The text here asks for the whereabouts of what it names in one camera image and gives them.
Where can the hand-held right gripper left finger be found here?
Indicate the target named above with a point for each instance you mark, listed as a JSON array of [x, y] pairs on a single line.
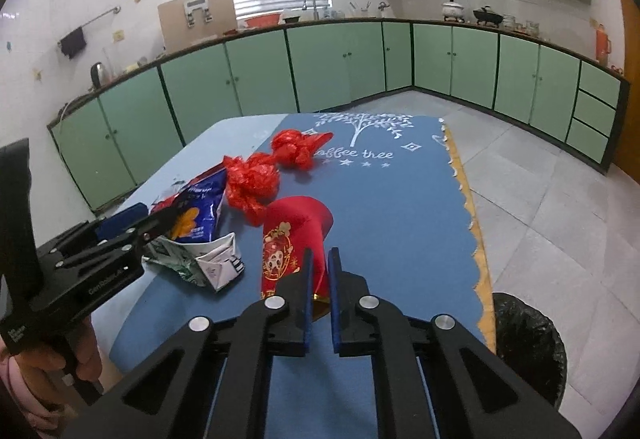
[[306, 299]]

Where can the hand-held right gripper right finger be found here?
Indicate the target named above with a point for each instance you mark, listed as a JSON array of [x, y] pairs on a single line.
[[336, 299]]

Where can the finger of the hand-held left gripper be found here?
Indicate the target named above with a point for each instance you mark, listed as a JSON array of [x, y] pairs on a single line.
[[122, 216], [130, 239]]

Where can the red gold packet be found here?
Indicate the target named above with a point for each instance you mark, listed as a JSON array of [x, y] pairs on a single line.
[[287, 244]]

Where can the blue snack bag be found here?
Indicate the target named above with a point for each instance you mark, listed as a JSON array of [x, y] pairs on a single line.
[[197, 214]]

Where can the bin with black bag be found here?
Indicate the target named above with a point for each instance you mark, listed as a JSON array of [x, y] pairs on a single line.
[[530, 344]]

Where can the person's left forearm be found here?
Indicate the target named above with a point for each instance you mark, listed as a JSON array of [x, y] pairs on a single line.
[[12, 394]]

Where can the person's left hand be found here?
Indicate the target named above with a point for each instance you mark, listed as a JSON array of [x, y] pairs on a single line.
[[42, 376]]

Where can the crumpled green white carton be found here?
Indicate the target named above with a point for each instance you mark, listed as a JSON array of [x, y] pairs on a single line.
[[210, 264]]

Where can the blue printed tablecloth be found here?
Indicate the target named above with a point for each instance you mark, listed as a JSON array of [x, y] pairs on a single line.
[[400, 219]]

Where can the red plastic bag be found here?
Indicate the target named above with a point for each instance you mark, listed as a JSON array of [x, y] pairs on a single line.
[[292, 149], [252, 184]]

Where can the metal electric kettle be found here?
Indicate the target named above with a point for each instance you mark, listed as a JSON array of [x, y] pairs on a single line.
[[99, 76]]

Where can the dark hanging towel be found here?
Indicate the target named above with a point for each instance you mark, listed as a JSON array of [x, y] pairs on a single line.
[[72, 43]]

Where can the metal towel bar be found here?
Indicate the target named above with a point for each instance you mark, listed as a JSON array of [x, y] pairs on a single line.
[[95, 20]]

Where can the brown countertop water dispenser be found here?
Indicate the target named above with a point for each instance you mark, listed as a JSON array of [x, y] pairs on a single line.
[[197, 26]]

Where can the green base cabinets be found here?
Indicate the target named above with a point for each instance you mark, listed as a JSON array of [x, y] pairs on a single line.
[[320, 64]]

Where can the red plastic basin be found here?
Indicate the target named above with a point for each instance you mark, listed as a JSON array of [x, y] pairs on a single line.
[[260, 20]]

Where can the utensil holder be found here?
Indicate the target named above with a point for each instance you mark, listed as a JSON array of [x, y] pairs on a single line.
[[361, 10]]

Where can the small metal teapot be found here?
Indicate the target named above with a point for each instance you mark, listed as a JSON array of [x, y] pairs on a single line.
[[384, 6]]

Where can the white cooking pot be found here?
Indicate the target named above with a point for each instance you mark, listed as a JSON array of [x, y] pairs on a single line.
[[452, 10]]

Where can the black wok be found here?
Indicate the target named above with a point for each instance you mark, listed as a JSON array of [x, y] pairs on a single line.
[[487, 15]]

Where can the group of glass jars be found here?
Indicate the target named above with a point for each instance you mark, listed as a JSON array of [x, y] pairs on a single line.
[[520, 25]]

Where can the orange thermos flask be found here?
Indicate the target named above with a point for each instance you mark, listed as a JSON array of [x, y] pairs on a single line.
[[602, 44]]

